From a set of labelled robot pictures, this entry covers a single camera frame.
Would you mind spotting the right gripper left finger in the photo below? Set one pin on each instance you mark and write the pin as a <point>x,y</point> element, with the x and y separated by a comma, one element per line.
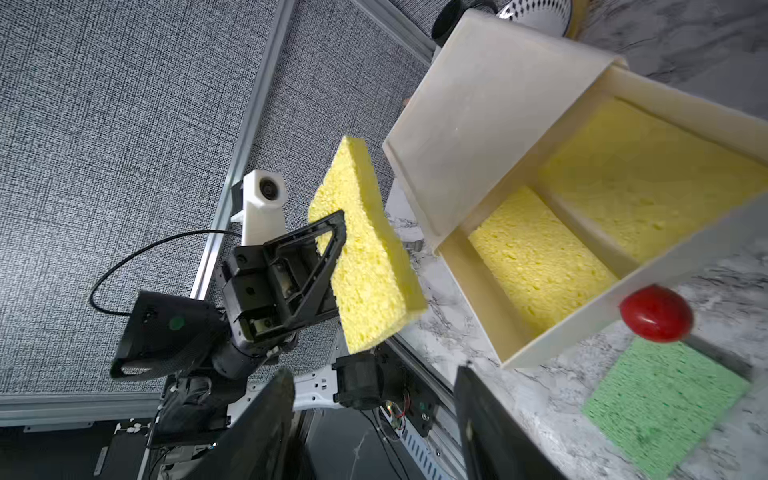
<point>255,447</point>

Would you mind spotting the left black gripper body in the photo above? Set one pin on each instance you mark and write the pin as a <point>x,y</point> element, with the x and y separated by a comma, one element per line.
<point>249,303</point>

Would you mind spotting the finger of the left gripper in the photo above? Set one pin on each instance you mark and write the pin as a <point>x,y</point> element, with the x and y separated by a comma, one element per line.
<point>299,268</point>

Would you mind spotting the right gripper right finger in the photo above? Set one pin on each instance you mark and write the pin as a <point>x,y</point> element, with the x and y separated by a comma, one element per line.
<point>494,446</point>

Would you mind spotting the yellow sponge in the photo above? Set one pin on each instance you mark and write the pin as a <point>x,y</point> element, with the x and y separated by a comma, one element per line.
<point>646,183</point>
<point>543,268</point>
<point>377,291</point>

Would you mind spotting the drawer with red knob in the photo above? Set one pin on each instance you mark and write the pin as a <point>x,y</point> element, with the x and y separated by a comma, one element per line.
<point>511,339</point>

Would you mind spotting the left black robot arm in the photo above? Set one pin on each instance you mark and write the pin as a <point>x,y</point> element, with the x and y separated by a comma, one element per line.
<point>206,353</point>

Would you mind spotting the green sponge left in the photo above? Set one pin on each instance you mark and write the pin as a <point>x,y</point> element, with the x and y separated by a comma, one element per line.
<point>659,401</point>

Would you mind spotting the black mug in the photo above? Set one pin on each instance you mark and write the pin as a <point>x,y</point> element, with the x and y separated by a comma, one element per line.
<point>452,13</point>

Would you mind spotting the white bowl black pattern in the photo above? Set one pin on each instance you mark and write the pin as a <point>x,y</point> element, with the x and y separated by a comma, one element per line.
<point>552,17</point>

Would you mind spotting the yellow tray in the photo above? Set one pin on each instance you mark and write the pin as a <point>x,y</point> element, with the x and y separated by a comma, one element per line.
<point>579,14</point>

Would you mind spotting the aluminium front rail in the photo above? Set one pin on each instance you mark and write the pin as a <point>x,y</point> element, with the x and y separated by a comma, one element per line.
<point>405,453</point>

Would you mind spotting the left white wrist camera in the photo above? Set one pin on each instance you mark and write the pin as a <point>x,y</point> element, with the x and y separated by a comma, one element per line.
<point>258,201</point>

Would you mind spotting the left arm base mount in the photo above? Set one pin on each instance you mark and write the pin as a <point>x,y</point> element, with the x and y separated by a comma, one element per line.
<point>379,376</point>

